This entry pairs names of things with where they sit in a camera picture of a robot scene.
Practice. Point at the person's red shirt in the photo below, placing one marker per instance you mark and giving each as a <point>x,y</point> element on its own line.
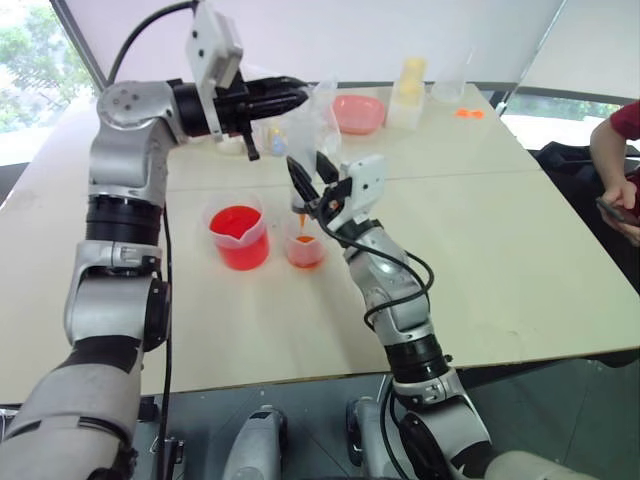
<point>627,117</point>

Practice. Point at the large beaker with red liquid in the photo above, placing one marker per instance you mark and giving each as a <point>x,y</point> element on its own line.
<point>237,235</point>

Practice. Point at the pink plastic bowl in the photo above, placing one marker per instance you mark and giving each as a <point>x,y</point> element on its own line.
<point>357,114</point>

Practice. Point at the person's bare forearm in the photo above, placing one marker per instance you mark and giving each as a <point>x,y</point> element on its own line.
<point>607,150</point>

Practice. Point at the clear empty measuring cup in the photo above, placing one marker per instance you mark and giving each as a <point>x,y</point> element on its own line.
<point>450,87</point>

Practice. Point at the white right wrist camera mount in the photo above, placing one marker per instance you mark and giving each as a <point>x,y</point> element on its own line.
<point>367,187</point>

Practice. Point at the grey rounded robot leg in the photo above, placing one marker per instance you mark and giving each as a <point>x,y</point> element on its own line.
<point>367,440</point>
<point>257,442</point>

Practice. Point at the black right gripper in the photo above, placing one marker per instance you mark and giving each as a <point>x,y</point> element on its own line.
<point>330,202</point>

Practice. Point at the person's bare hand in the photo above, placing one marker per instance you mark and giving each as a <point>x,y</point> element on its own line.
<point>625,192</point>

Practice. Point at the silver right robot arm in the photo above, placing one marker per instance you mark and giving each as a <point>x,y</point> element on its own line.
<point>395,310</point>

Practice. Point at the small clear bottle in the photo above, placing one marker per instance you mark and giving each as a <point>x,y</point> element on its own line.
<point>278,141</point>

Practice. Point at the clear plastic bag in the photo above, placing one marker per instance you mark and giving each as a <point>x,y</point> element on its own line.
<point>307,130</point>

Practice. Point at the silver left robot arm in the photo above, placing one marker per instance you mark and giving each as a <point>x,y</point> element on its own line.
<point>125,145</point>

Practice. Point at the small orange plastic piece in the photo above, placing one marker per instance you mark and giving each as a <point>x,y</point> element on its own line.
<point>470,113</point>

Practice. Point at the white and yellow plastic container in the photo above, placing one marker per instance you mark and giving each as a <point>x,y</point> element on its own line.
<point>409,97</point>

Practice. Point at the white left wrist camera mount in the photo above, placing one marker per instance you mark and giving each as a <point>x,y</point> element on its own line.
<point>210,45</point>

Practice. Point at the black window frame post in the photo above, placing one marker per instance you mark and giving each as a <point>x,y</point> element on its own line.
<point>80,45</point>

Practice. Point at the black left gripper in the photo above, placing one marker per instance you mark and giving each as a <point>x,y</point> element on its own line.
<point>234,107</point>

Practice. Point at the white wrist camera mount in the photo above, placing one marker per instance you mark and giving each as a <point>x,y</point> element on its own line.
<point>367,187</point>
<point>210,45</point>

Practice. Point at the small cup with red liquid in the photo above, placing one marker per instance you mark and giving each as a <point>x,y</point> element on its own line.
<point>302,249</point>

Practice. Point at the black smartphone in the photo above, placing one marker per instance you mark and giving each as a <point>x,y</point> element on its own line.
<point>612,210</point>

